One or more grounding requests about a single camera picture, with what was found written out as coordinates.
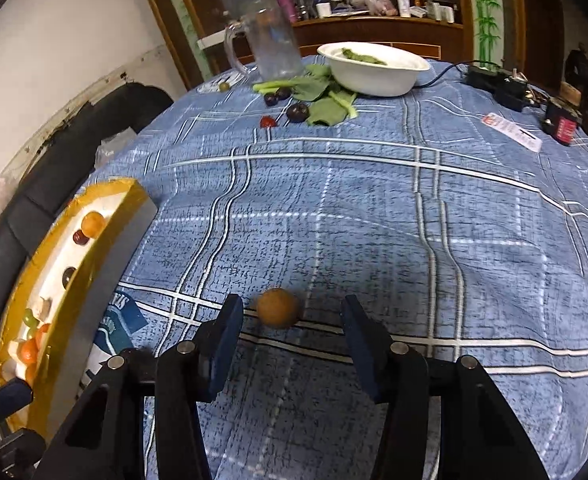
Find black power strip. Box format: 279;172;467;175
466;62;530;111

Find red and black box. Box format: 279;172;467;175
544;100;584;147

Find chopped green vegetable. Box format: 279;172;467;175
341;47;387;66

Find flat white box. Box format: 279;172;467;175
197;32;227;51

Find crumpled clear plastic bag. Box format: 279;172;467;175
96;132;135;166

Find blue plaid tablecloth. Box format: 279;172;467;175
74;55;588;480

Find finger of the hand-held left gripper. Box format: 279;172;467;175
0;379;34;413

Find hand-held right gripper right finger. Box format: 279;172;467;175
340;294;550;480

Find clear glass pitcher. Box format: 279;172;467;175
224;7;305;81

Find black power cable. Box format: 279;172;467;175
414;62;471;89

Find white and red tag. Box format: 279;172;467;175
479;112;545;153

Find small white boxes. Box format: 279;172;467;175
414;0;464;25

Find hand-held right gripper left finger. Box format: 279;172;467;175
34;294;245;480

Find wooden display cabinet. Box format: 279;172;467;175
134;0;525;81

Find white bowl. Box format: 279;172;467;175
317;41;431;97

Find purple thermos bottle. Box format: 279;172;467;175
273;0;299;23

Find brown round fruit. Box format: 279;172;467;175
256;287;301;330

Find small orange kumquat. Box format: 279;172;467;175
82;211;107;237

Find white foam box yellow tape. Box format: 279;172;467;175
0;177;159;443

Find green leafy vegetable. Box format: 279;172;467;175
253;63;359;127

